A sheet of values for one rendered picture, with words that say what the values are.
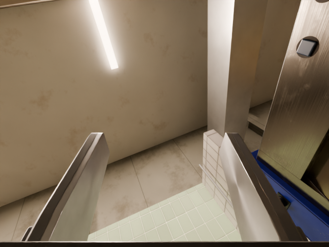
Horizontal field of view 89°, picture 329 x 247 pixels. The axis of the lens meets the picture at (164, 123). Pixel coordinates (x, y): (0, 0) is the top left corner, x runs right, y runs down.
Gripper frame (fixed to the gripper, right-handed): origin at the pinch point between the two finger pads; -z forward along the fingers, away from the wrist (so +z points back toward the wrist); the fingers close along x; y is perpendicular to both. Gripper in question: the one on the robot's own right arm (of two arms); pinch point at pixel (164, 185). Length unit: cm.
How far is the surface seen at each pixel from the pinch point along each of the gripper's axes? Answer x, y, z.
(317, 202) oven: -61, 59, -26
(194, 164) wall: -66, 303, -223
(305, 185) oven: -58, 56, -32
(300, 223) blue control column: -60, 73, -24
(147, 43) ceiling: 32, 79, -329
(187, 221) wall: -20, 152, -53
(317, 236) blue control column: -62, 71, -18
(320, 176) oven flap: -60, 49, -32
